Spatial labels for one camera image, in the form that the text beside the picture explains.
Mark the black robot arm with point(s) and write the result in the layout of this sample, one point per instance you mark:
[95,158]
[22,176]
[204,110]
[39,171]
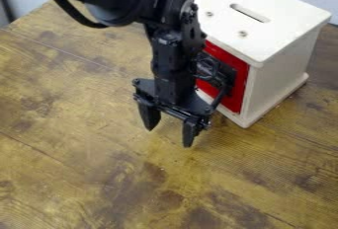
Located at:
[158,15]

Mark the white wooden drawer box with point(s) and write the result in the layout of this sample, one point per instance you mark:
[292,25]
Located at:
[265,37]

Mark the red drawer with black handle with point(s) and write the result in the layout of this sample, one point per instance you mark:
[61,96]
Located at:
[221,71]

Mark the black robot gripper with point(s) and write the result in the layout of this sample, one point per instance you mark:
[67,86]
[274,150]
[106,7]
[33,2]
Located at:
[169,93]

